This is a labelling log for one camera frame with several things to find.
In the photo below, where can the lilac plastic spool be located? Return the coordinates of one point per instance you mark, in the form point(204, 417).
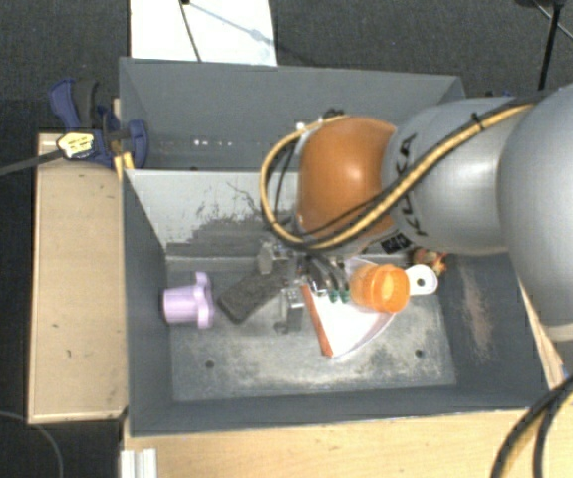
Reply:
point(189, 304)

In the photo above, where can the red and yellow toy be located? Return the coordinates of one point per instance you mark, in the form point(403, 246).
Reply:
point(430, 261)

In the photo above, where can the white curved plastic piece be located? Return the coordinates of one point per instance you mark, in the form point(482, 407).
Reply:
point(351, 329)

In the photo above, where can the white tag with hole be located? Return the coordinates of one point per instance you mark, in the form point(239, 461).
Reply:
point(424, 281)

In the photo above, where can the dark grey sponge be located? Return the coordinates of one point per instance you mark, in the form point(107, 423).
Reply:
point(251, 294)

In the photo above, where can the grey metal bin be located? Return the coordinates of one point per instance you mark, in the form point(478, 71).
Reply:
point(276, 366)

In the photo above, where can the orange translucent cup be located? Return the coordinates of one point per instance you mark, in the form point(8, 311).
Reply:
point(378, 289)

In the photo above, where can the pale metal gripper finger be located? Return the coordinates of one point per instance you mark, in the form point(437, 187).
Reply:
point(266, 259)
point(293, 311)

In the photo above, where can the pale wood board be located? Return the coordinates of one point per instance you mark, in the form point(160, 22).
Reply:
point(77, 292)

